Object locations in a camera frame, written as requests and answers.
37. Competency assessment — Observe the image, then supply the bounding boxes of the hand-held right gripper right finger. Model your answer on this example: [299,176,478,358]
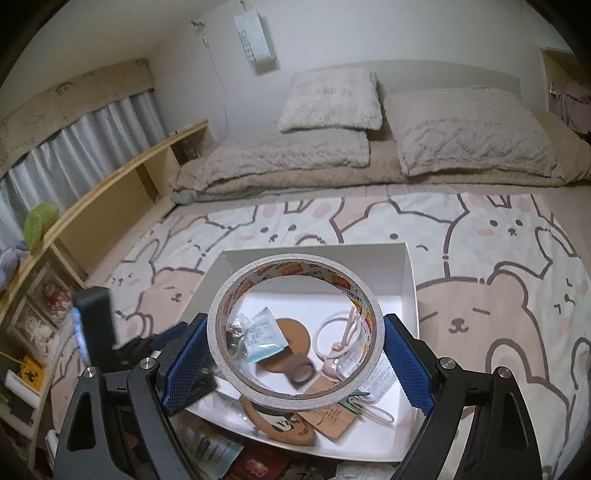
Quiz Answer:
[382,313,543,480]

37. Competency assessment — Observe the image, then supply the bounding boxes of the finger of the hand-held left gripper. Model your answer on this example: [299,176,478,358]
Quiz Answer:
[113,323,190,366]
[71,286,116,370]

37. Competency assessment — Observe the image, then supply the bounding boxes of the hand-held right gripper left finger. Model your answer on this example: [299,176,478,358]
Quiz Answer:
[53,313,209,480]

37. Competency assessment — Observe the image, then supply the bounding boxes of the large white tape roll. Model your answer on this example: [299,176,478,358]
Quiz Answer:
[207,254,385,409]

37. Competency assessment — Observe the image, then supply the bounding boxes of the clear plastic bag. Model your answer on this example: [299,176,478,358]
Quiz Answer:
[225,314,252,365]

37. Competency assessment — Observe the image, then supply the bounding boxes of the green clothespin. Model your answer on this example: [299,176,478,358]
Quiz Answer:
[339,391,372,409]

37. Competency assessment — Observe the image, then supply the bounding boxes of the blue white packet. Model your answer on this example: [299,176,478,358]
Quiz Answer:
[242,307,288,365]
[185,415,245,480]

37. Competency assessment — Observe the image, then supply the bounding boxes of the carved wooden tile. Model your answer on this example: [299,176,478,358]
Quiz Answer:
[295,378,354,439]

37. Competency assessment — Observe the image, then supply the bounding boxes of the white cardboard box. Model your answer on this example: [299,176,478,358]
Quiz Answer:
[173,242,421,462]

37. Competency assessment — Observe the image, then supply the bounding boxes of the small brown tape roll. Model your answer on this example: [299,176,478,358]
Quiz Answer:
[288,357,317,384]

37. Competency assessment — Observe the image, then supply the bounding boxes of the display case with red doll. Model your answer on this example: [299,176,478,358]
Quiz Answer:
[28,268,79,328]

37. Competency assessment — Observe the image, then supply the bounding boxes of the white elastic loop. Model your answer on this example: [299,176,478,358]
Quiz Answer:
[360,404,395,425]

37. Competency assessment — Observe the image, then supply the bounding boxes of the display case with white doll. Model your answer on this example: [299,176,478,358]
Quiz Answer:
[9,300,58,361]

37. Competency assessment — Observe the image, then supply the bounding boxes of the yellow sign card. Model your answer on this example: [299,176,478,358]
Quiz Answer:
[14,355,47,393]

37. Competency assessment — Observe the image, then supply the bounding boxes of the purple plush toy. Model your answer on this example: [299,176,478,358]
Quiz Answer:
[0,240,31,291]

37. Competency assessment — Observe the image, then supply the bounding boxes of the wooden bedside shelf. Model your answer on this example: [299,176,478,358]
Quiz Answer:
[0,120,218,462]

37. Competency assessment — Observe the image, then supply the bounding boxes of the green plush toy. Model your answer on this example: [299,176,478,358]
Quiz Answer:
[24,202,61,252]

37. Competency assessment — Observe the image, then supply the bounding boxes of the round cork coaster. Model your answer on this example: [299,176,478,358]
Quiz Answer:
[259,318,311,374]

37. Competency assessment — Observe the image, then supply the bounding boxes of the red box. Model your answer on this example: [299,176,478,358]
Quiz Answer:
[226,445,296,480]

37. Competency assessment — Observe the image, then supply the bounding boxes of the bear printed blanket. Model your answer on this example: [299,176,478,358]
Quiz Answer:
[51,191,591,480]

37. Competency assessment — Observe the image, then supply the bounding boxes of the light blue curtain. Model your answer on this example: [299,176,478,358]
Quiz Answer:
[0,90,169,241]

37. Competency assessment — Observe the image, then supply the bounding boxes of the beige printed valance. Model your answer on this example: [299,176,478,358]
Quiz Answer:
[0,59,155,171]

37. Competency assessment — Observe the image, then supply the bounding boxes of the folded beige blanket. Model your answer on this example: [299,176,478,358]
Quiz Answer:
[194,128,372,192]

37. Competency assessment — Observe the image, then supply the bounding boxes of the square knit beige pillow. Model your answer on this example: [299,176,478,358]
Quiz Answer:
[383,85,559,178]

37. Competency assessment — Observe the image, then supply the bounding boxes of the fluffy beige pillow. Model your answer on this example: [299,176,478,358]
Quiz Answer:
[277,68,384,134]

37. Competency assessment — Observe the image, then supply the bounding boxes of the pink clothes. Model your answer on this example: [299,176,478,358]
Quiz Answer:
[554,80,591,134]

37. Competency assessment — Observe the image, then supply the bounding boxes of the white looped cable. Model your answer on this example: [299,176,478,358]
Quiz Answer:
[314,305,365,370]

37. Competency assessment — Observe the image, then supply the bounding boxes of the white wall cable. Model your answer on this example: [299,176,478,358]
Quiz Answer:
[191,21,232,139]

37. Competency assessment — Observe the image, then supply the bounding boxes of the wooden wall niche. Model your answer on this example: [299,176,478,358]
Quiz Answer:
[540,46,591,134]

